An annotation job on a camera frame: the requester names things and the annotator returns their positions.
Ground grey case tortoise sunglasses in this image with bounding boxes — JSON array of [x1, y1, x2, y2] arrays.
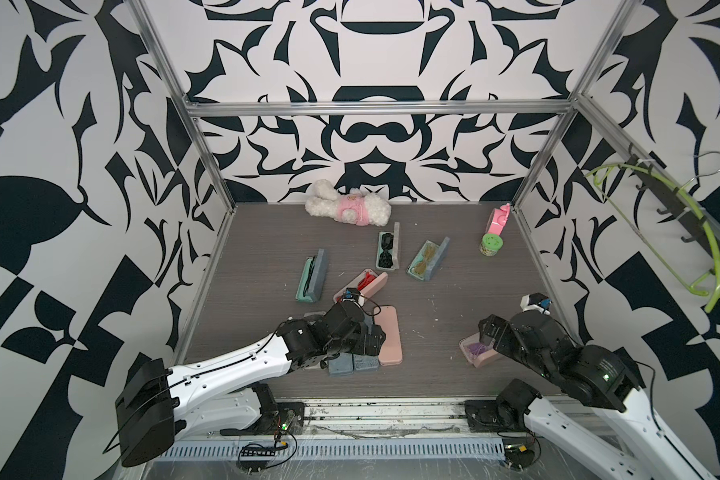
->
[[328, 353, 354, 376]]

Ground grey case white sunglasses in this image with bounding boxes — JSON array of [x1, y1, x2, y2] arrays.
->
[[352, 314, 380, 372]]

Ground pink case brown glasses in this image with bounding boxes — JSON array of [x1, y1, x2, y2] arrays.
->
[[374, 306, 403, 367]]

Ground pink case purple glasses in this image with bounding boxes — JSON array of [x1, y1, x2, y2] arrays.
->
[[459, 333, 501, 368]]

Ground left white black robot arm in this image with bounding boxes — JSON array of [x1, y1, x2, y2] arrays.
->
[[107, 300, 386, 467]]

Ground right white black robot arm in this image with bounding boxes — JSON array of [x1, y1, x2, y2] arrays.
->
[[478, 310, 713, 479]]

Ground pink case red glasses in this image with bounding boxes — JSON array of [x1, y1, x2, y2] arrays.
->
[[333, 269, 388, 302]]

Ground grey case far left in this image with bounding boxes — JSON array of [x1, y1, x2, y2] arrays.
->
[[295, 249, 328, 303]]

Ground grey case black sunglasses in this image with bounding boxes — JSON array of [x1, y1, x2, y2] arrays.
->
[[376, 222, 400, 271]]

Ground grey case gold glasses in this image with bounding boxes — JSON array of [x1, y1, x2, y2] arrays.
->
[[406, 236, 450, 281]]

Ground green lidded jar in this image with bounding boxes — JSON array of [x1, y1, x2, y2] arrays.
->
[[480, 233, 504, 257]]

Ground black connector box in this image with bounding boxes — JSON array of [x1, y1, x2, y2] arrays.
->
[[504, 444, 536, 472]]

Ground white plush toy pink shirt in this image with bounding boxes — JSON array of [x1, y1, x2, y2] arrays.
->
[[305, 179, 392, 227]]

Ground pink bottle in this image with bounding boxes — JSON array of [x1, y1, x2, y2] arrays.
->
[[485, 203, 511, 236]]

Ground black usb hub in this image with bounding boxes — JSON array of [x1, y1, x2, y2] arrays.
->
[[237, 442, 279, 466]]

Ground green clothes hanger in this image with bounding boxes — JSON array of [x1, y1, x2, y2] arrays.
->
[[585, 162, 720, 314]]

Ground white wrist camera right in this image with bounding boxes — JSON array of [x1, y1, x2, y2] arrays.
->
[[520, 293, 552, 316]]

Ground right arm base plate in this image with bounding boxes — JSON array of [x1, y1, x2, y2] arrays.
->
[[464, 399, 533, 433]]

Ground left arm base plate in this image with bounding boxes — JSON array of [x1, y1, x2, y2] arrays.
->
[[219, 402, 306, 436]]

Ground black wall hook rail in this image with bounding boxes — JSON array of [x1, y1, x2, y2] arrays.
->
[[627, 143, 720, 274]]

